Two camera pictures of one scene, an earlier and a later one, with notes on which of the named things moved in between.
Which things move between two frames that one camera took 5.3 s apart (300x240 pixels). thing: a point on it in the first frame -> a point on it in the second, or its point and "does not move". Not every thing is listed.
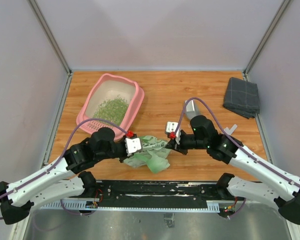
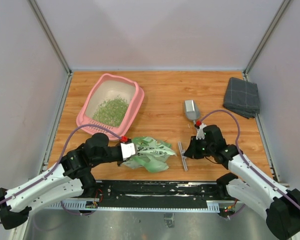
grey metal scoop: [192, 108] does not move
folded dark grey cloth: [241, 96] does not move
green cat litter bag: [153, 156] does not move
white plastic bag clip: [230, 131] -> [183, 157]
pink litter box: [115, 98] does not move
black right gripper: [179, 147] -> [192, 152]
